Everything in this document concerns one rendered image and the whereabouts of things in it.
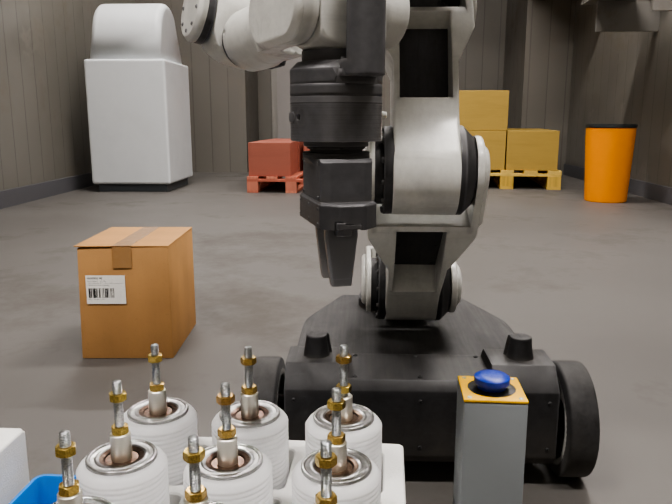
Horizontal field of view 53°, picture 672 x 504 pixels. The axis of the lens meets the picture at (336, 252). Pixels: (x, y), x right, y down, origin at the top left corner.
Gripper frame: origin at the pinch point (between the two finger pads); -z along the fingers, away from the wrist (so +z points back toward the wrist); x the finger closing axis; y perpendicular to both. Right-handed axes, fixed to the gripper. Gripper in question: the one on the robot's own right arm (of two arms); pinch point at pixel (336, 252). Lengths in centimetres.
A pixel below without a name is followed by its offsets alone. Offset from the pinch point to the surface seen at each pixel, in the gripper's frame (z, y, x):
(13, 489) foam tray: -38, -39, -30
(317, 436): -24.2, 0.0, -8.6
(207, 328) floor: -49, -5, -131
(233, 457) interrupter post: -22.5, -10.5, -2.9
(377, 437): -24.8, 7.3, -7.7
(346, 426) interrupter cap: -23.2, 3.5, -8.3
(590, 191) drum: -42, 294, -369
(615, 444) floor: -49, 66, -38
